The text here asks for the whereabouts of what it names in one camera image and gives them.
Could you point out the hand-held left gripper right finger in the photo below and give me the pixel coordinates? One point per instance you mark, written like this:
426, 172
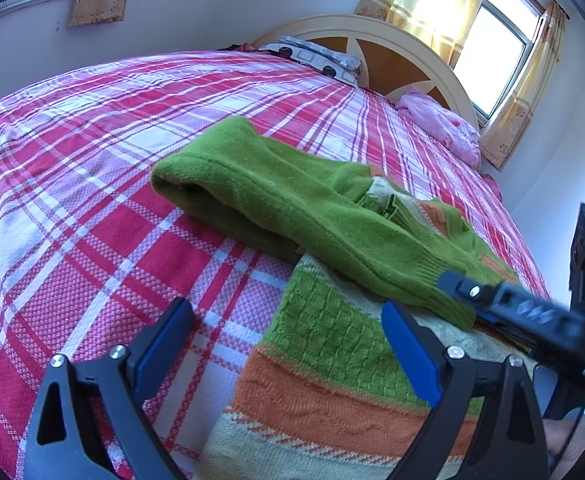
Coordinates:
412, 350

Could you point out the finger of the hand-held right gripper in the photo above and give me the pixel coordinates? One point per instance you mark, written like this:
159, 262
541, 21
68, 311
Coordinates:
512, 305

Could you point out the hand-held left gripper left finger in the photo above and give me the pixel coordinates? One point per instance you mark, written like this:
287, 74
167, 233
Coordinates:
160, 355

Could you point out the green striped knit sweater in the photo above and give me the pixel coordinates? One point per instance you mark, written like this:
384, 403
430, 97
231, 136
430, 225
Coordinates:
297, 200

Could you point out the person's right hand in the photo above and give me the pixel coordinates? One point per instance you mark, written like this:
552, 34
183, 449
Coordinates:
567, 442

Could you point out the pink cloth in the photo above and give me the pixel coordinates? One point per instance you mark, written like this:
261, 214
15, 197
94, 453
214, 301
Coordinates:
492, 185

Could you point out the yellow floral curtain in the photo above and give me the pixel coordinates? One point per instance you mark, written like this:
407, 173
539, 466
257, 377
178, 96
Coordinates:
422, 0
527, 100

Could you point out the red plaid bed blanket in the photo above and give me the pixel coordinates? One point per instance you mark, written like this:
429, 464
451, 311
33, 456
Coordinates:
97, 185

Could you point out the pink pillow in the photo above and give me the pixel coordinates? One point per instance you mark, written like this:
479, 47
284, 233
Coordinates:
437, 120

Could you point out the headboard window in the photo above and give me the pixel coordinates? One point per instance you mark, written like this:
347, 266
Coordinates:
497, 50

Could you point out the cream wooden headboard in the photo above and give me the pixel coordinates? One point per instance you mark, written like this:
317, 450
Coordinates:
397, 60

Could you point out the grey patterned pillow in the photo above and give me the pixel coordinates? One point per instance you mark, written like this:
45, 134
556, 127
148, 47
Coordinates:
317, 57

